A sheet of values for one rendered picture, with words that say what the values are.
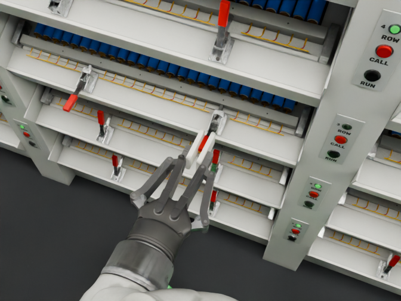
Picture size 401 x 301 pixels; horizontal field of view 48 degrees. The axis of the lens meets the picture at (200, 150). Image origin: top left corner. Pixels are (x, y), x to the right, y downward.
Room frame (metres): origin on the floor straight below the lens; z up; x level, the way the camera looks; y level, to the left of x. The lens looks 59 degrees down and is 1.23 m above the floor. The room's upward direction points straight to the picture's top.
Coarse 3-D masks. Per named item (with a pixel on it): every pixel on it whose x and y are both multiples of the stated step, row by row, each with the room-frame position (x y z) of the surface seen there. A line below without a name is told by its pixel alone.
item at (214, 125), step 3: (213, 120) 0.46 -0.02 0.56; (213, 123) 0.46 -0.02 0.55; (216, 123) 0.46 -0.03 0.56; (213, 126) 0.45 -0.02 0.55; (216, 126) 0.45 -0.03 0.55; (210, 129) 0.45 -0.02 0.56; (213, 129) 0.45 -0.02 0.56; (210, 132) 0.44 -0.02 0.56; (207, 135) 0.43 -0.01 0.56; (204, 138) 0.42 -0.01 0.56; (207, 138) 0.42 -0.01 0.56; (204, 141) 0.42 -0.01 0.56; (201, 144) 0.41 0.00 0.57; (204, 144) 0.41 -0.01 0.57; (201, 147) 0.40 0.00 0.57; (198, 150) 0.40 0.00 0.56; (201, 150) 0.40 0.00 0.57
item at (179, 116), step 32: (32, 32) 0.68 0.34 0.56; (0, 64) 0.61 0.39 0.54; (32, 64) 0.61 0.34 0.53; (64, 64) 0.61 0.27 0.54; (128, 64) 0.59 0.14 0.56; (96, 96) 0.54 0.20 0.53; (128, 96) 0.54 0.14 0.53; (192, 128) 0.47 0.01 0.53; (224, 128) 0.46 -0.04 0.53; (256, 128) 0.46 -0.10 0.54; (288, 128) 0.45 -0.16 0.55; (288, 160) 0.40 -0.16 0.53
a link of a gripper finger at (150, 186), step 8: (168, 160) 0.36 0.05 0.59; (160, 168) 0.35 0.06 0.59; (152, 176) 0.33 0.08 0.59; (160, 176) 0.33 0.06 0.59; (144, 184) 0.32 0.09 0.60; (152, 184) 0.32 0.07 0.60; (160, 184) 0.33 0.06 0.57; (136, 192) 0.30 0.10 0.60; (144, 192) 0.30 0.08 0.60; (152, 192) 0.31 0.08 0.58; (136, 200) 0.29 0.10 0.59
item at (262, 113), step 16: (32, 48) 0.64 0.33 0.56; (48, 48) 0.62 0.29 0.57; (64, 48) 0.62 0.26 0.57; (96, 64) 0.58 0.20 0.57; (112, 64) 0.58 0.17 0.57; (112, 80) 0.56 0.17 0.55; (144, 80) 0.55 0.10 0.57; (160, 80) 0.54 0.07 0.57; (160, 96) 0.52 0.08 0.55; (192, 96) 0.51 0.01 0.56; (208, 96) 0.51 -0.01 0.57; (224, 96) 0.50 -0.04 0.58; (240, 112) 0.48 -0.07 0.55; (256, 112) 0.47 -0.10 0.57; (272, 112) 0.47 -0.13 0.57
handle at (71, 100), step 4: (80, 80) 0.55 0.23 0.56; (84, 80) 0.56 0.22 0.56; (80, 84) 0.55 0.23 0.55; (84, 84) 0.55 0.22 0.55; (76, 88) 0.54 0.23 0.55; (80, 88) 0.54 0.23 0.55; (76, 92) 0.53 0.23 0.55; (80, 92) 0.53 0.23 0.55; (72, 96) 0.52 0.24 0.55; (76, 96) 0.52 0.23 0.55; (68, 100) 0.51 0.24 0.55; (72, 100) 0.51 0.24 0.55; (68, 104) 0.50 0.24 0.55; (72, 104) 0.51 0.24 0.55; (64, 108) 0.49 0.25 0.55; (68, 108) 0.49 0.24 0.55
